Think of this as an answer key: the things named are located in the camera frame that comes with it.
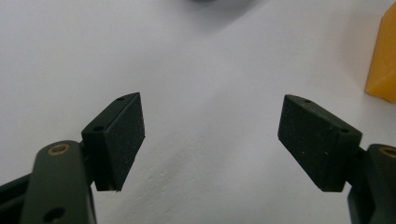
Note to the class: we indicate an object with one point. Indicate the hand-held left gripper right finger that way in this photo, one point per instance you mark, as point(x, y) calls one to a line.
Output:
point(314, 143)

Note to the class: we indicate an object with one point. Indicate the yellow box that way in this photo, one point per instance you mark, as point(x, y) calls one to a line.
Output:
point(383, 62)

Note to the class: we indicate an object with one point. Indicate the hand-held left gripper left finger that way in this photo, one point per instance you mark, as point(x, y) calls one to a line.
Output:
point(118, 140)

